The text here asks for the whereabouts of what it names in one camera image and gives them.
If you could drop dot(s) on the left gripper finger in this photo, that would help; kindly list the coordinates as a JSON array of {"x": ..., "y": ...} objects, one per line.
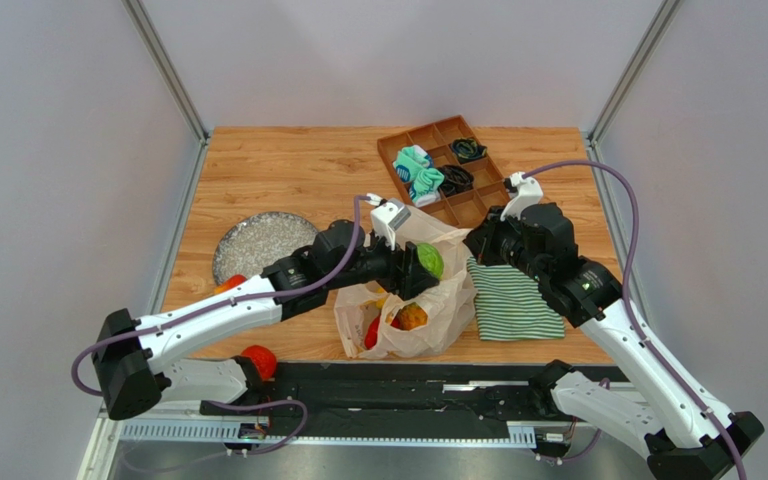
[
  {"x": 406, "y": 258},
  {"x": 416, "y": 280}
]

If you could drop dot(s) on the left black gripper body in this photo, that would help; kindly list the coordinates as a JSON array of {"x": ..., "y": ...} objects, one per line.
[{"x": 388, "y": 273}]

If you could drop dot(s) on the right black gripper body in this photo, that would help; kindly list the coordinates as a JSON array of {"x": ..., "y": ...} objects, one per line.
[{"x": 490, "y": 241}]

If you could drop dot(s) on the small pineapple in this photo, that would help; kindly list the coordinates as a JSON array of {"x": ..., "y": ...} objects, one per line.
[{"x": 410, "y": 317}]

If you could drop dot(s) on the translucent beige plastic bag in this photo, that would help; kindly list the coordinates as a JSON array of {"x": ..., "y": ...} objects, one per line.
[{"x": 450, "y": 305}]

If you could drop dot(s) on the red bell pepper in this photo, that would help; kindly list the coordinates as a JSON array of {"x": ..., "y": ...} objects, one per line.
[{"x": 372, "y": 334}]

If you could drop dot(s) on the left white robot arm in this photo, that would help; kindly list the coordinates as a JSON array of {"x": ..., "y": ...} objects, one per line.
[{"x": 141, "y": 362}]

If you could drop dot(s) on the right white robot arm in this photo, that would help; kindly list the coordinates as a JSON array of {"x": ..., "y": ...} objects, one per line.
[{"x": 682, "y": 431}]

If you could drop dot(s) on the brown compartment tray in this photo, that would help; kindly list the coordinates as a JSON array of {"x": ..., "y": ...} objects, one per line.
[{"x": 464, "y": 210}]

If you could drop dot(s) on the green striped cloth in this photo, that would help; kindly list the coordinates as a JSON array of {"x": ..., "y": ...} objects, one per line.
[{"x": 509, "y": 307}]

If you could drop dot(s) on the mint green sock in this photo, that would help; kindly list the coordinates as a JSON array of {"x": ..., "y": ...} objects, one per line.
[{"x": 414, "y": 167}]

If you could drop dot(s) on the black yellow sock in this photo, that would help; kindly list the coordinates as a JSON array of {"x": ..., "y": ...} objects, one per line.
[{"x": 467, "y": 150}]

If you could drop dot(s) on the grey fruit plate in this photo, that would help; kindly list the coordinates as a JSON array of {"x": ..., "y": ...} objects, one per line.
[{"x": 257, "y": 242}]

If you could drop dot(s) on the red orange peach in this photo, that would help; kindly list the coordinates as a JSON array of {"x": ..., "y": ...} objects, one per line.
[{"x": 263, "y": 359}]

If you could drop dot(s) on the small red orange fruit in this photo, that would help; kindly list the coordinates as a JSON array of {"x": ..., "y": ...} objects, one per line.
[{"x": 231, "y": 283}]

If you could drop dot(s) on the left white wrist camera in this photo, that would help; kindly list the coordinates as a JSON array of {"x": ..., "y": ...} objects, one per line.
[{"x": 387, "y": 216}]

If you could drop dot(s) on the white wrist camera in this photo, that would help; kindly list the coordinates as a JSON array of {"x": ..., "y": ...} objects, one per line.
[
  {"x": 387, "y": 216},
  {"x": 523, "y": 191}
]

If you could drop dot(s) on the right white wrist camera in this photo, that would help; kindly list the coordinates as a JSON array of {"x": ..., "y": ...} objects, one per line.
[{"x": 523, "y": 191}]

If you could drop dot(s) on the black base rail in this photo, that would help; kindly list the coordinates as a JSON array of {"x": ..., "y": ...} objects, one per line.
[{"x": 544, "y": 408}]

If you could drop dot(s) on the right aluminium frame post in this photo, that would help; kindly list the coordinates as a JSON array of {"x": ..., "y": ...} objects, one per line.
[{"x": 649, "y": 42}]

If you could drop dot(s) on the aluminium frame post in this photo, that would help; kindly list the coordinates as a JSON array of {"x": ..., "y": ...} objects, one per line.
[
  {"x": 649, "y": 42},
  {"x": 152, "y": 40}
]

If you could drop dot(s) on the left aluminium frame post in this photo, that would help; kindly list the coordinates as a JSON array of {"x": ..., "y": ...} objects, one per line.
[{"x": 152, "y": 40}]

